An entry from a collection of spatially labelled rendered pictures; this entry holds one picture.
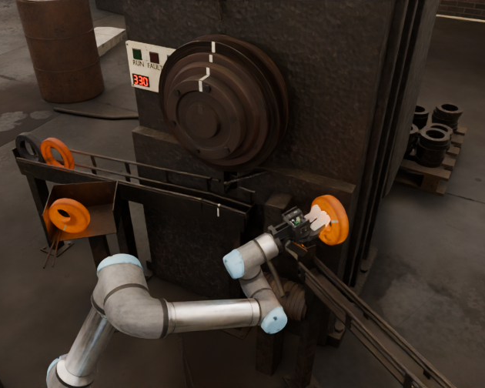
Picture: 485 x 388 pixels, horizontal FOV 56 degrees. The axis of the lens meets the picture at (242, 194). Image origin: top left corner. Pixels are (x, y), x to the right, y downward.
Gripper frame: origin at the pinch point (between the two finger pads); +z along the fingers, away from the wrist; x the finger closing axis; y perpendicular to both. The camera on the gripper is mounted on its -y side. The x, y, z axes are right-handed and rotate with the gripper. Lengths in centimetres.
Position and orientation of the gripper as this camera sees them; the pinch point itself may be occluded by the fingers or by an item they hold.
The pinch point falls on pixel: (329, 215)
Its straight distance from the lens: 143.8
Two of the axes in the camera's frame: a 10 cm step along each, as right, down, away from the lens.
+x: -4.6, -5.3, 7.1
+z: 8.6, -4.7, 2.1
